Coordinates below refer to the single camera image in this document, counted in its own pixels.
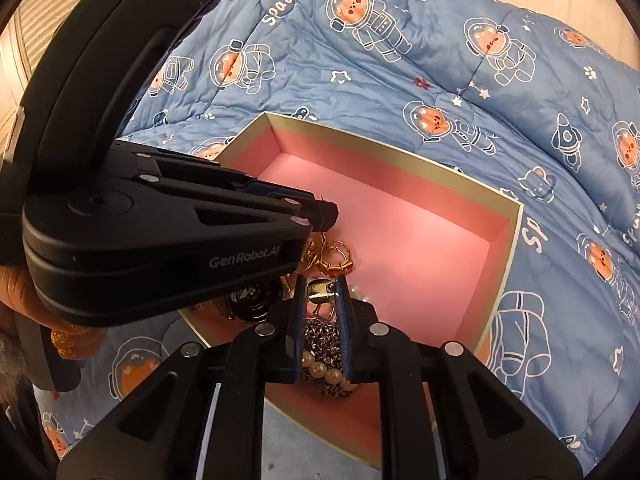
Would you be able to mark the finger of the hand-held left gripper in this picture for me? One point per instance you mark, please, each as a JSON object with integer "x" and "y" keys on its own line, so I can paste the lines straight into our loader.
{"x": 270, "y": 191}
{"x": 300, "y": 210}

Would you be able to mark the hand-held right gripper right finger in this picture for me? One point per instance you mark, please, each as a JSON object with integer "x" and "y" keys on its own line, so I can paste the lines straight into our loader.
{"x": 345, "y": 330}

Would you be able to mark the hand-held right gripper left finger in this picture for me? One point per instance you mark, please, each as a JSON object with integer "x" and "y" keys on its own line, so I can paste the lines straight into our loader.
{"x": 300, "y": 330}

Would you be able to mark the pearl and gold jewelry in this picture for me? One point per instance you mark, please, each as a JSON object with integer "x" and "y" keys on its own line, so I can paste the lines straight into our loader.
{"x": 320, "y": 292}

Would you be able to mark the small gold earring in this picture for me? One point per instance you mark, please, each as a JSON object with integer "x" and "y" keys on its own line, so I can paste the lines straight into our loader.
{"x": 309, "y": 252}

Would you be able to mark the pink lined cardboard box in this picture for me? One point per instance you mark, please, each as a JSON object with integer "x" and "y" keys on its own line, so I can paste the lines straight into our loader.
{"x": 400, "y": 260}

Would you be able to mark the person's left hand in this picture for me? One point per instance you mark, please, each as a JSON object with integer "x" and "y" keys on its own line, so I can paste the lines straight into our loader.
{"x": 15, "y": 285}

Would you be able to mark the blue astronaut print blanket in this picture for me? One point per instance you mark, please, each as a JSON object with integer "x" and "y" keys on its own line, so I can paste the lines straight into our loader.
{"x": 350, "y": 85}

